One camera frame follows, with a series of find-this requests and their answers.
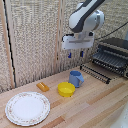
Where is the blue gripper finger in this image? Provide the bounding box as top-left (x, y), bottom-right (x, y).
top-left (79, 50), bottom-right (85, 58)
top-left (67, 51), bottom-right (73, 60)

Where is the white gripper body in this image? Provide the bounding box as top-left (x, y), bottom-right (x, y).
top-left (61, 31), bottom-right (95, 51)

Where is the blue cup with handle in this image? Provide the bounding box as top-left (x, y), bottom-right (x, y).
top-left (68, 70), bottom-right (85, 89)

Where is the yellow bowl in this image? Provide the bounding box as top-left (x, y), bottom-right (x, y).
top-left (57, 81), bottom-right (77, 98)

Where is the white floral rim plate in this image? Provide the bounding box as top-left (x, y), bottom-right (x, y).
top-left (4, 91), bottom-right (52, 127)

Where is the black wire dish rack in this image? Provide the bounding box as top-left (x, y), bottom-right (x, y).
top-left (79, 37), bottom-right (128, 85)

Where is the black cable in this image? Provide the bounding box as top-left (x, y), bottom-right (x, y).
top-left (95, 20), bottom-right (128, 42)

